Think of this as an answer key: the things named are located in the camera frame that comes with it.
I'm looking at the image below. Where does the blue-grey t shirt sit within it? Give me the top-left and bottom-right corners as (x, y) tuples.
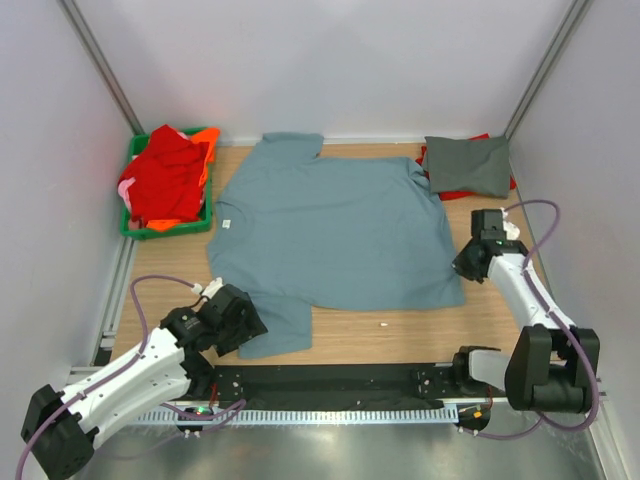
(207, 133), (465, 359)

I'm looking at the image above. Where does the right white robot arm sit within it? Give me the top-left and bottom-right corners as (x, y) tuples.
(450, 209), (600, 413)

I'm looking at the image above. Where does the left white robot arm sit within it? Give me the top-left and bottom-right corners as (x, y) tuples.
(21, 279), (267, 479)

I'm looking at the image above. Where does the folded red t shirt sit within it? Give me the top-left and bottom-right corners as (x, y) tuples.
(414, 132), (518, 203)

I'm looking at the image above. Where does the folded grey t shirt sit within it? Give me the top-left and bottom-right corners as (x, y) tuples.
(419, 134), (511, 200)

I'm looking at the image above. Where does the green plastic bin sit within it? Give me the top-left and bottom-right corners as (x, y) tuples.
(120, 127), (212, 240)

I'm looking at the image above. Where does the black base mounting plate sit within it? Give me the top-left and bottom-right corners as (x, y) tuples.
(199, 363), (512, 412)

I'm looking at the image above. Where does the red t shirt in bin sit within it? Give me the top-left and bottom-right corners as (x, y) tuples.
(117, 125), (216, 232)

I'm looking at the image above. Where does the pink t shirt in bin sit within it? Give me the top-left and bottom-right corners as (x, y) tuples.
(117, 177), (136, 212)

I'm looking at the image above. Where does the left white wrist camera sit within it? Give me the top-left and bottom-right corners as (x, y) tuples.
(191, 277), (224, 299)

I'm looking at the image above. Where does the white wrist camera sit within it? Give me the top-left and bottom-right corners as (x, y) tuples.
(501, 208), (521, 241)
(191, 277), (224, 299)

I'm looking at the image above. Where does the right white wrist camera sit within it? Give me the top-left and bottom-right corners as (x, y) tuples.
(501, 208), (521, 241)

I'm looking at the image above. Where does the white slotted cable duct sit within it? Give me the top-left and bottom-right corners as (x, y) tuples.
(132, 404), (459, 427)

